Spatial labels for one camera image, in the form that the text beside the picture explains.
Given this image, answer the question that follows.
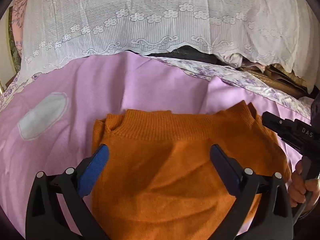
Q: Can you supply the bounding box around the orange knit cardigan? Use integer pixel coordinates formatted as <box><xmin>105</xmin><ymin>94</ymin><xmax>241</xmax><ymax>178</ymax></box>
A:
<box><xmin>92</xmin><ymin>102</ymin><xmax>291</xmax><ymax>239</ymax></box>

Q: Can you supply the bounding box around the person right hand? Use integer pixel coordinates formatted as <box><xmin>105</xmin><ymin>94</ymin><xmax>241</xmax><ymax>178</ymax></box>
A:
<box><xmin>287</xmin><ymin>160</ymin><xmax>319</xmax><ymax>214</ymax></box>

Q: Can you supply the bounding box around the woven straw mat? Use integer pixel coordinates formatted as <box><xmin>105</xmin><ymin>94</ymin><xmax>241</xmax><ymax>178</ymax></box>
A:
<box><xmin>240</xmin><ymin>65</ymin><xmax>309</xmax><ymax>99</ymax></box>

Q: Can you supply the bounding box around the floral white bedding edge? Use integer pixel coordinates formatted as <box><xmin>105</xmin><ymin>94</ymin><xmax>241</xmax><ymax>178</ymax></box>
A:
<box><xmin>0</xmin><ymin>56</ymin><xmax>313</xmax><ymax>120</ymax></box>

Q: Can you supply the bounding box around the pink bed sheet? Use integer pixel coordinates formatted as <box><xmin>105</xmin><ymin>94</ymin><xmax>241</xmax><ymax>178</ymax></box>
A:
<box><xmin>1</xmin><ymin>56</ymin><xmax>310</xmax><ymax>235</ymax></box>

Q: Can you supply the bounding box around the white lace cover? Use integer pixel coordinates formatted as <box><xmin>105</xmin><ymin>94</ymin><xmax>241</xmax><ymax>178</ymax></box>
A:
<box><xmin>18</xmin><ymin>0</ymin><xmax>319</xmax><ymax>90</ymax></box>

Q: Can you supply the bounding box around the black mesh fabric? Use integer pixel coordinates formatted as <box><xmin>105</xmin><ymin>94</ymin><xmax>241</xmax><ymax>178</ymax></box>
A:
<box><xmin>130</xmin><ymin>45</ymin><xmax>226</xmax><ymax>66</ymax></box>

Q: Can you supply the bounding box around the green patterned fabric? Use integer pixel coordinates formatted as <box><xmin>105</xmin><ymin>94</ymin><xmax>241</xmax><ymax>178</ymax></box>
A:
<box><xmin>8</xmin><ymin>6</ymin><xmax>21</xmax><ymax>73</ymax></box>

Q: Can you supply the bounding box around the pink floral pillow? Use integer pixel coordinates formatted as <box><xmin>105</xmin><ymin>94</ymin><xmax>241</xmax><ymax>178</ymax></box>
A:
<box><xmin>11</xmin><ymin>0</ymin><xmax>28</xmax><ymax>56</ymax></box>

